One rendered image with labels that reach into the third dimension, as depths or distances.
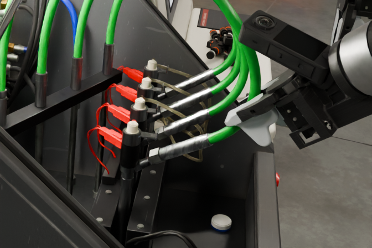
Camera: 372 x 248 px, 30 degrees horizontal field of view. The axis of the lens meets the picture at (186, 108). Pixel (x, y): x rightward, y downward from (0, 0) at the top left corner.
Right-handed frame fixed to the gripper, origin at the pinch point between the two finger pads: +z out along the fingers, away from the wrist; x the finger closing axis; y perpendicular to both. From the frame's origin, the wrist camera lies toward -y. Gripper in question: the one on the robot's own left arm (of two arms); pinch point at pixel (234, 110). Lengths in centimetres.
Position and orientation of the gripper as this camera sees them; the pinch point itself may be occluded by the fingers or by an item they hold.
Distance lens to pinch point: 90.7
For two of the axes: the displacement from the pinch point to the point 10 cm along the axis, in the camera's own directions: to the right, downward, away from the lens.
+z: -5.7, 3.3, 7.5
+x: 5.7, -5.0, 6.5
